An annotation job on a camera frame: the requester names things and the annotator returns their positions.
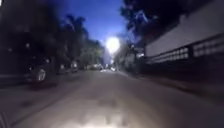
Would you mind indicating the street lamp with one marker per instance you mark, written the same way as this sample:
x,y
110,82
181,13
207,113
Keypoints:
x,y
112,44

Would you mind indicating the grey asphalt road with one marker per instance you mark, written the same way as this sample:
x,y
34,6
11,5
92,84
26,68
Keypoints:
x,y
110,96

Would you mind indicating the row of trees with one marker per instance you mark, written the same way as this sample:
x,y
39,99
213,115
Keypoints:
x,y
75,46

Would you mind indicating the large dark tree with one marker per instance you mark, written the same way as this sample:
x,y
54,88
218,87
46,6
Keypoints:
x,y
150,16

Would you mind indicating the dark parked car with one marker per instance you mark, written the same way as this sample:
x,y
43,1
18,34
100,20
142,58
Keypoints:
x,y
36,71

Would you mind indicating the pale wall with railing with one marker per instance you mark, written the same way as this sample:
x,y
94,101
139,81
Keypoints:
x,y
186,43

